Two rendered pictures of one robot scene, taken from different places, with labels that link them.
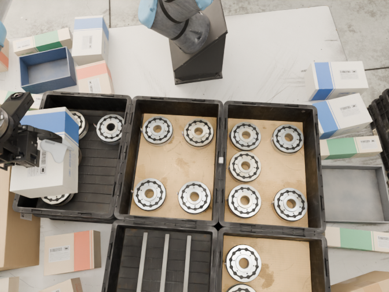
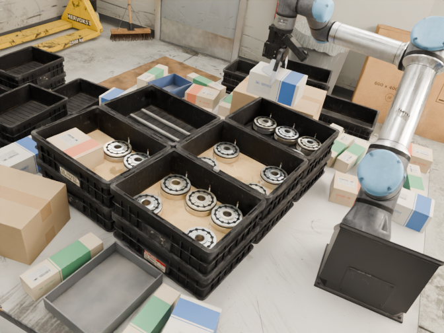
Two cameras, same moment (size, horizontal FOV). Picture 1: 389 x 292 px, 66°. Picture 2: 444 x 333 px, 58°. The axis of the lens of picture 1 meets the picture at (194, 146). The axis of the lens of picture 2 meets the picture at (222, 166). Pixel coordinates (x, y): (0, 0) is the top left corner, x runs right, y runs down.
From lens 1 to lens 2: 1.26 m
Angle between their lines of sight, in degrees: 63
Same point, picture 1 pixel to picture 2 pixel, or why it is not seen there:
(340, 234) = (85, 246)
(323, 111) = (203, 316)
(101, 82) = (348, 186)
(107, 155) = not seen: hidden behind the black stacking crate
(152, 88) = (331, 228)
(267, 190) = (169, 207)
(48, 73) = not seen: hidden behind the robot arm
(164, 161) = (245, 172)
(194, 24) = (363, 211)
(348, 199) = (98, 294)
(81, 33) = (410, 195)
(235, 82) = (301, 294)
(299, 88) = not seen: outside the picture
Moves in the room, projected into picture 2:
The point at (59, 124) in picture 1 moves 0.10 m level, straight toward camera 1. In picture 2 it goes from (288, 80) to (263, 81)
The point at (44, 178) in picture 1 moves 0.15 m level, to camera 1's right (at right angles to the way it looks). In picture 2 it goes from (258, 68) to (241, 80)
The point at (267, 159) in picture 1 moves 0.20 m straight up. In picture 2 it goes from (194, 222) to (200, 174)
